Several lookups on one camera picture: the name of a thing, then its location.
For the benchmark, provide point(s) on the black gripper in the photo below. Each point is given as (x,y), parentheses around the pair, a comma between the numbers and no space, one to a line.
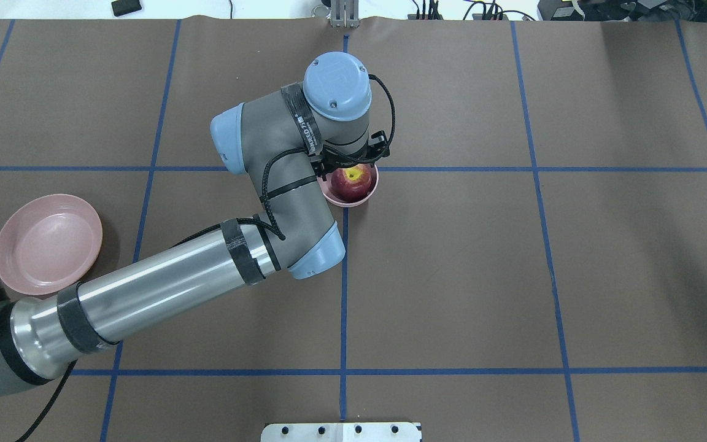
(328,169)

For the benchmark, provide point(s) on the pink bowl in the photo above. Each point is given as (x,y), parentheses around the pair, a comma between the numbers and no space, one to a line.
(326,190)

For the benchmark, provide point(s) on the red yellow apple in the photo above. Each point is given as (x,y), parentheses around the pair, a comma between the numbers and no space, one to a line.
(351,184)

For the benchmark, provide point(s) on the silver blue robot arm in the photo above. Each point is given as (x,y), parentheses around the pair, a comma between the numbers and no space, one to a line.
(283,141)

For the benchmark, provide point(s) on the pink plate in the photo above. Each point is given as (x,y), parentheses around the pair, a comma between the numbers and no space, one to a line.
(49,244)

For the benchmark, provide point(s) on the small black square pad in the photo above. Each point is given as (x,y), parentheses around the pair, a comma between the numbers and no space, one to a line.
(122,8)

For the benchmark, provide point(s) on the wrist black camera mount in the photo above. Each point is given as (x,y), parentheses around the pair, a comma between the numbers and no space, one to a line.
(378,142)

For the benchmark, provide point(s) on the aluminium frame post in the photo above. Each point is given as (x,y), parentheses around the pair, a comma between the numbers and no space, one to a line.
(344,13)

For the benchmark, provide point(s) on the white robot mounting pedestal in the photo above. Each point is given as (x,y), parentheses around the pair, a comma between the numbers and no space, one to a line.
(343,431)

